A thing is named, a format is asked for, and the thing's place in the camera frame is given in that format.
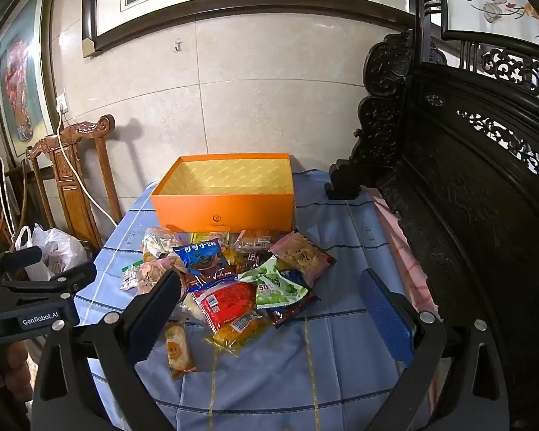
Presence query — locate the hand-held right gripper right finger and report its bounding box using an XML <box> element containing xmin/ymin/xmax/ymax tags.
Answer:
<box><xmin>360</xmin><ymin>268</ymin><xmax>509</xmax><ymax>431</ymax></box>

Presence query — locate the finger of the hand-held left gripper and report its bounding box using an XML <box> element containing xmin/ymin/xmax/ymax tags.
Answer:
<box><xmin>0</xmin><ymin>245</ymin><xmax>44</xmax><ymax>273</ymax></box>
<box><xmin>0</xmin><ymin>261</ymin><xmax>98</xmax><ymax>301</ymax></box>

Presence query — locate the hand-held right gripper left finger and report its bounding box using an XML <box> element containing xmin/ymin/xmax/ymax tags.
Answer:
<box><xmin>31</xmin><ymin>268</ymin><xmax>183</xmax><ymax>431</ymax></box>

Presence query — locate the green cartoon snack packet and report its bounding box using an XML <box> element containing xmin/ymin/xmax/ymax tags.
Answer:
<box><xmin>119</xmin><ymin>265</ymin><xmax>141</xmax><ymax>291</ymax></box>

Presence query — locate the red barcode snack packet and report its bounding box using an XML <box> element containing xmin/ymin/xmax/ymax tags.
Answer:
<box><xmin>191</xmin><ymin>278</ymin><xmax>259</xmax><ymax>334</ymax></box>

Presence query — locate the orange cardboard box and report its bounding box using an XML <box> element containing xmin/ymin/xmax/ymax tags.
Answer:
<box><xmin>150</xmin><ymin>153</ymin><xmax>295</xmax><ymax>233</ymax></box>

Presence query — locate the white plastic bag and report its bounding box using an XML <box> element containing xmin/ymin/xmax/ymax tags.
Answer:
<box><xmin>13</xmin><ymin>224</ymin><xmax>89</xmax><ymax>282</ymax></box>

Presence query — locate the tan bread packet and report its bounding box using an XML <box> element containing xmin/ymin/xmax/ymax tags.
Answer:
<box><xmin>135</xmin><ymin>258</ymin><xmax>180</xmax><ymax>295</ymax></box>

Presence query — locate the small orange face packet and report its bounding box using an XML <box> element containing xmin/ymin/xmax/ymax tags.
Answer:
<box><xmin>163</xmin><ymin>321</ymin><xmax>197</xmax><ymax>380</ymax></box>

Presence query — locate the clear packet of white nuts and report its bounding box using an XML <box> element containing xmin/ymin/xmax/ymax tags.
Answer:
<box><xmin>141</xmin><ymin>227</ymin><xmax>183</xmax><ymax>263</ymax></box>

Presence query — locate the blue cookie packet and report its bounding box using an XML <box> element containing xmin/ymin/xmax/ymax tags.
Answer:
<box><xmin>173</xmin><ymin>240</ymin><xmax>228</xmax><ymax>273</ymax></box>

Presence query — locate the brown chocolate bar packet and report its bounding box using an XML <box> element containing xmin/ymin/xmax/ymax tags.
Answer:
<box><xmin>184</xmin><ymin>264</ymin><xmax>252</xmax><ymax>291</ymax></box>

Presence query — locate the large yellow snack packet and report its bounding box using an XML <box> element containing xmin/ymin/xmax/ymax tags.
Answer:
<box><xmin>204</xmin><ymin>310</ymin><xmax>275</xmax><ymax>352</ymax></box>

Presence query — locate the dark maroon snack packet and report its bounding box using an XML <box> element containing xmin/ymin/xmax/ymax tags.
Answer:
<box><xmin>269</xmin><ymin>292</ymin><xmax>322</xmax><ymax>329</ymax></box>

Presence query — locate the brown carved wooden chair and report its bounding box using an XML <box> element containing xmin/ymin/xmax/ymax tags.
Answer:
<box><xmin>26</xmin><ymin>114</ymin><xmax>123</xmax><ymax>249</ymax></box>

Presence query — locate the yellow green labelled packet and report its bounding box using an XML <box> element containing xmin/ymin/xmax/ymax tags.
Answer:
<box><xmin>190</xmin><ymin>231</ymin><xmax>230</xmax><ymax>246</ymax></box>

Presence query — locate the blue checked tablecloth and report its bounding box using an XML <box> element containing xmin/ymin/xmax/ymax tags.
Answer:
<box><xmin>74</xmin><ymin>168</ymin><xmax>432</xmax><ymax>431</ymax></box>

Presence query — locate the pink brown snack packet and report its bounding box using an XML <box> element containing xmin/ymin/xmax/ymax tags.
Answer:
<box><xmin>269</xmin><ymin>231</ymin><xmax>337</xmax><ymax>288</ymax></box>

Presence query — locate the green grape candy packet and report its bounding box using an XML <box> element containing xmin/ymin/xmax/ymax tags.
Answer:
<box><xmin>238</xmin><ymin>256</ymin><xmax>321</xmax><ymax>310</ymax></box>

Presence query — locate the clear brown cake packet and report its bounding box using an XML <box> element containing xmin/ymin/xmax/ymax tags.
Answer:
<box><xmin>231</xmin><ymin>229</ymin><xmax>276</xmax><ymax>255</ymax></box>

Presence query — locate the dark carved wooden bench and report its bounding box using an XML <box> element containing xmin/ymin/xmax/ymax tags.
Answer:
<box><xmin>326</xmin><ymin>0</ymin><xmax>539</xmax><ymax>431</ymax></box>

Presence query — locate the red figure framed painting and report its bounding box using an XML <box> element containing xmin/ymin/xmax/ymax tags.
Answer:
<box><xmin>0</xmin><ymin>0</ymin><xmax>62</xmax><ymax>159</ymax></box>

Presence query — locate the white power cable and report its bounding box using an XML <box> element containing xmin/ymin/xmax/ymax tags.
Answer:
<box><xmin>56</xmin><ymin>107</ymin><xmax>118</xmax><ymax>226</ymax></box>

